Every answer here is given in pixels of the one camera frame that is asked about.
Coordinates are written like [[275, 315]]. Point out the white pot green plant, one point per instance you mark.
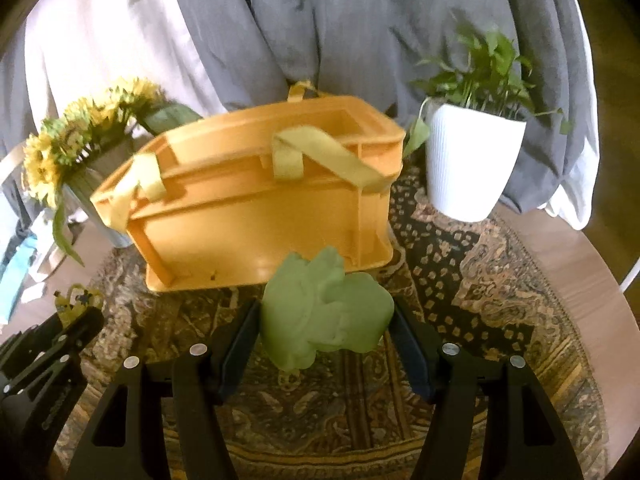
[[471, 123]]

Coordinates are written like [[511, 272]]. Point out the sunflower bouquet in vase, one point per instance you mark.
[[89, 128]]

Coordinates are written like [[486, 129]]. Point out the small yellow plush toy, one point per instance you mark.
[[75, 301]]

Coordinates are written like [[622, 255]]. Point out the orange plastic crate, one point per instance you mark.
[[222, 201]]

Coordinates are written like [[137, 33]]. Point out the grey curtain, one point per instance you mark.
[[252, 50]]

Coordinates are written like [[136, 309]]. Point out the green plush toy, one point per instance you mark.
[[312, 306]]

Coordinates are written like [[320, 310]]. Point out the blue cloth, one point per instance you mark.
[[14, 276]]

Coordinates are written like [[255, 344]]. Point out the patterned round rug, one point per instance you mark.
[[354, 416]]

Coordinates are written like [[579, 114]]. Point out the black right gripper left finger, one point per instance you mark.
[[124, 437]]

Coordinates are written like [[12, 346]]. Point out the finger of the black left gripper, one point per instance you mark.
[[71, 339]]

